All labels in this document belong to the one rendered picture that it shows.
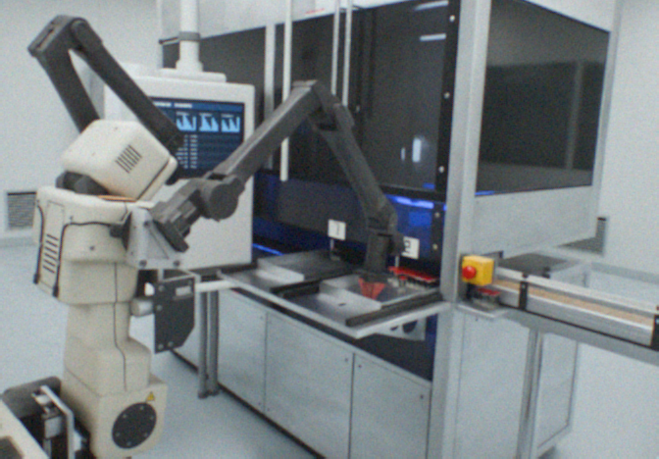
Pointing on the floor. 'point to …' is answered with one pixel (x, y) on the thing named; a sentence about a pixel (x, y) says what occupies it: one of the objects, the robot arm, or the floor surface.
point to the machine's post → (460, 203)
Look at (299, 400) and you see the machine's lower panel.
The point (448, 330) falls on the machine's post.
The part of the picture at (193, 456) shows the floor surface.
